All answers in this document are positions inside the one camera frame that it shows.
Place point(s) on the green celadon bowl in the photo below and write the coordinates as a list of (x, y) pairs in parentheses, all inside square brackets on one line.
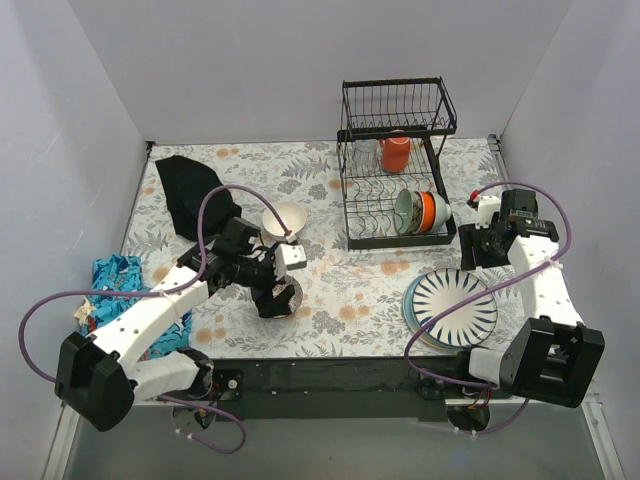
[(403, 212)]

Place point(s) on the cream pink bowl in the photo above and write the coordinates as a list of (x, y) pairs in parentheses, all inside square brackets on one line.
[(293, 215)]

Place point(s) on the black cloth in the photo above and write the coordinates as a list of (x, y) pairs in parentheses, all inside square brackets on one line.
[(186, 182)]

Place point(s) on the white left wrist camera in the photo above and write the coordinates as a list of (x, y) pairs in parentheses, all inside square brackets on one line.
[(289, 256)]

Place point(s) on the white bowl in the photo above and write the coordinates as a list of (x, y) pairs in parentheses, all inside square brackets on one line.
[(442, 213)]

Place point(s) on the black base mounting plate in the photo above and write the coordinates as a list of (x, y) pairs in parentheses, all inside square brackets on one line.
[(343, 388)]

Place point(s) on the floral table mat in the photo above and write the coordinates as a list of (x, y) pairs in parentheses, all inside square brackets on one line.
[(351, 299)]

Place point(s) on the black wire dish rack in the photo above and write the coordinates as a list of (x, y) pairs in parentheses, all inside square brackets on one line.
[(418, 108)]

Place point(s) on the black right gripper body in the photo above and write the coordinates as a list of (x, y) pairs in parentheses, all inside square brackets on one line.
[(475, 245)]

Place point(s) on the clear faceted glass tumbler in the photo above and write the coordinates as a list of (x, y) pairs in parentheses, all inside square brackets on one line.
[(364, 152)]

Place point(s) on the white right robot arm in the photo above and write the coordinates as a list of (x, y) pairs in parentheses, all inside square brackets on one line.
[(554, 355)]

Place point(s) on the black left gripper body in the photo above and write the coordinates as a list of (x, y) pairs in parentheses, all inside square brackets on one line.
[(273, 293)]

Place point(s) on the orange bowl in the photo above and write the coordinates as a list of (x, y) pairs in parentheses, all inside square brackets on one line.
[(429, 211)]

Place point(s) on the orange ceramic mug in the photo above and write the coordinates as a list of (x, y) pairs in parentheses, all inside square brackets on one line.
[(395, 153)]

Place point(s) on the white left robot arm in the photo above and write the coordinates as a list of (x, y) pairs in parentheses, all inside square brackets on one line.
[(104, 374)]

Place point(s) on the blue patterned cloth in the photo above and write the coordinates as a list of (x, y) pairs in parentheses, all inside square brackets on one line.
[(124, 273)]

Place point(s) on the blue patterned dark bowl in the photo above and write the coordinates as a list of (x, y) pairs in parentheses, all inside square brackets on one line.
[(295, 295)]

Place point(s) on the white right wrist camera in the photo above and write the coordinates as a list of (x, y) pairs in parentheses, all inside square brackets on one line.
[(485, 207)]

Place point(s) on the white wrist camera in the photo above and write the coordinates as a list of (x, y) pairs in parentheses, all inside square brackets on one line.
[(485, 207), (289, 256)]

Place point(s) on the light green small bowl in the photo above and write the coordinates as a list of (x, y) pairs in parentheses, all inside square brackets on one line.
[(417, 211)]

